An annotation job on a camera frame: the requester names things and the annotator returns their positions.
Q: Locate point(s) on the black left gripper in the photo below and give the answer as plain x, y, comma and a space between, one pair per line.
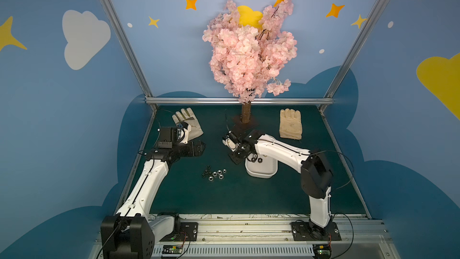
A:
196, 147

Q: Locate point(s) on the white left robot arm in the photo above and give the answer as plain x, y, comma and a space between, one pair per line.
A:
129, 234

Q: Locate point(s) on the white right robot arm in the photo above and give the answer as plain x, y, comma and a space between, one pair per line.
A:
261, 154

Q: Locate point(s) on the white plastic storage box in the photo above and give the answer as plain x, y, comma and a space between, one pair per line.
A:
264, 170

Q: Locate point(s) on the white grey work glove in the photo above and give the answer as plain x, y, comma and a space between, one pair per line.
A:
187, 116

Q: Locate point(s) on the brown tree trunk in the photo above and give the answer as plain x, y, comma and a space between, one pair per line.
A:
246, 113

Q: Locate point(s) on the beige knitted glove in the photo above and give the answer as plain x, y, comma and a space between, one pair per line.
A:
290, 124

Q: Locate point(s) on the pink blossom artificial tree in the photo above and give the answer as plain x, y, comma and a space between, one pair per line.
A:
247, 60

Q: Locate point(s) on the green circuit board left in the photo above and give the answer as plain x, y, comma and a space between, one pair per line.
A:
172, 250

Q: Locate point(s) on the green circuit board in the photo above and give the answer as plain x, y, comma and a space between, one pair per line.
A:
172, 250
321, 252

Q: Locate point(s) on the green circuit board right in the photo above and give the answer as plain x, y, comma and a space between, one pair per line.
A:
321, 252

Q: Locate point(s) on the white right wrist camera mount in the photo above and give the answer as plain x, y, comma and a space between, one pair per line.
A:
230, 140

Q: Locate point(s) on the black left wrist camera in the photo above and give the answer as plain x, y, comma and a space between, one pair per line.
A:
170, 137

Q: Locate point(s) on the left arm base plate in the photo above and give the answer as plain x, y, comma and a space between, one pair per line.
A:
187, 231

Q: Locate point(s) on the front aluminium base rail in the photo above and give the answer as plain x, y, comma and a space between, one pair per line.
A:
269, 236

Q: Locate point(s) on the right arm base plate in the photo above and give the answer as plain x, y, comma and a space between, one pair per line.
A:
308, 231

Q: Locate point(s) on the left aluminium frame post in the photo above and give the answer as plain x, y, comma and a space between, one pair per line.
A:
121, 35

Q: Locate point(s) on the aluminium frame post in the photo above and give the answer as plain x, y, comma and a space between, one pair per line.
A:
121, 35
373, 17

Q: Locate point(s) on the right aluminium frame post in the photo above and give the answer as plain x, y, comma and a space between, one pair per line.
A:
373, 17

